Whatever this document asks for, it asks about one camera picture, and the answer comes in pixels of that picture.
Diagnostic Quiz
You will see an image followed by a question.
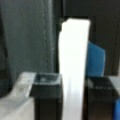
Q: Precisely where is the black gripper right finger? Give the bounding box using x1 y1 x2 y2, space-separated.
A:
86 77 119 120

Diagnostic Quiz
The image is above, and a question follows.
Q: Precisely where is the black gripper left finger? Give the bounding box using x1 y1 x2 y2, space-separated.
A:
30 73 62 120

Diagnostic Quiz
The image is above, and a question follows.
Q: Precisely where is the grey jewelry box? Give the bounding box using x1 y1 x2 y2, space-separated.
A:
58 19 91 120

